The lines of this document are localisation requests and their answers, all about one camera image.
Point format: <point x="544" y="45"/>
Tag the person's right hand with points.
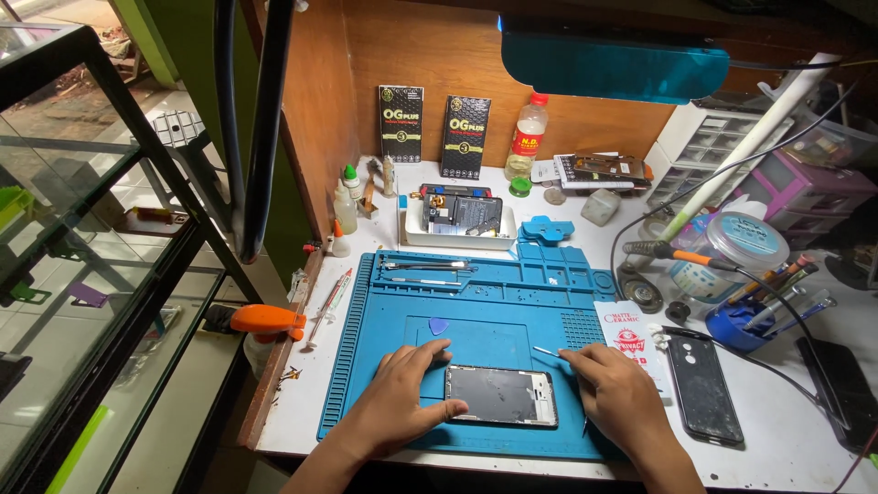
<point x="621" y="398"/>

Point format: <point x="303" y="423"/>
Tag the person's left hand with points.
<point x="398" y="398"/>

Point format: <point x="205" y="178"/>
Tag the thin metal tweezers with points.
<point x="545" y="351"/>

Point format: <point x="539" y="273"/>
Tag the smartphone with white frame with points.
<point x="504" y="396"/>

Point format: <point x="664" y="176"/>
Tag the white screen protector packet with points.
<point x="627" y="336"/>

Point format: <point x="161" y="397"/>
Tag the black phone case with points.
<point x="703" y="391"/>

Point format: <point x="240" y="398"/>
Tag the blue triangular pick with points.
<point x="439" y="326"/>

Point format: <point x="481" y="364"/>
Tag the small black knob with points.
<point x="678" y="311"/>

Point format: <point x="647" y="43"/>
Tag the round metal disc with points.
<point x="641" y="291"/>

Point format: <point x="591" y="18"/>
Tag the clear syringe with red markings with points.
<point x="329" y="309"/>

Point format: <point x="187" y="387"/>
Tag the thin metal spudger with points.
<point x="425" y="280"/>

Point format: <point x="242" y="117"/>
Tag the blue silicone repair mat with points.
<point x="480" y="302"/>

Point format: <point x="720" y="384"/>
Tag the blue cup of tools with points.
<point x="744" y="326"/>

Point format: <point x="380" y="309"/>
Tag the spray bottle with orange trigger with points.
<point x="264" y="322"/>

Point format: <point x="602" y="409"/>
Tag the soldering iron with orange grip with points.
<point x="679" y="255"/>

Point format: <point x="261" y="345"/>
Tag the white plastic tray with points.
<point x="415" y="237"/>

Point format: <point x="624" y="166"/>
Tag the small bottle with orange tip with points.
<point x="340" y="243"/>

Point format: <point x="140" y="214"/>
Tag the blue plastic phone holder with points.
<point x="545" y="228"/>

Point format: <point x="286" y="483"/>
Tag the clear plastic jar with lid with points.
<point x="737" y="247"/>

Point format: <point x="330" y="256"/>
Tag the translucent plastic cube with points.
<point x="600" y="207"/>

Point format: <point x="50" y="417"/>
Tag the opened phone with battery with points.
<point x="463" y="214"/>

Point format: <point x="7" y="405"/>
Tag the clear squeeze bottle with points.
<point x="345" y="209"/>

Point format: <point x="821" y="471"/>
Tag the black phone with red edge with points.
<point x="456" y="189"/>

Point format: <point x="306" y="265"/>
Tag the white bottle with green cap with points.
<point x="351" y="182"/>

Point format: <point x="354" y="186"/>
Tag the small clear glue tube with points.
<point x="389" y="177"/>

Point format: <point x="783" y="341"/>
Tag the black flat device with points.
<point x="844" y="384"/>

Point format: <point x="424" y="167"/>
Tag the stack of phone parts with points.
<point x="597" y="170"/>

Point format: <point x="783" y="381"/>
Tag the white small-drawer organizer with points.
<point x="713" y="147"/>

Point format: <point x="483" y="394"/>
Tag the black printed packet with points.
<point x="401" y="123"/>
<point x="466" y="137"/>

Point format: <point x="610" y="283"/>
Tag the purple plastic drawer unit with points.
<point x="806" y="192"/>

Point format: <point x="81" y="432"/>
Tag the clear bottle with red cap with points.
<point x="527" y="137"/>

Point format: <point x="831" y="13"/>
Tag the long white tube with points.
<point x="747" y="141"/>

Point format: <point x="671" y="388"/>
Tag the black curved pole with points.
<point x="264" y="130"/>

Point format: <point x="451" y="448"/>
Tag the clear plastic storage box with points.
<point x="833" y="137"/>

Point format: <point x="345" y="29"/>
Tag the grey plastic stool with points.
<point x="180" y="137"/>

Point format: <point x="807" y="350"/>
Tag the glass display cabinet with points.
<point x="75" y="261"/>

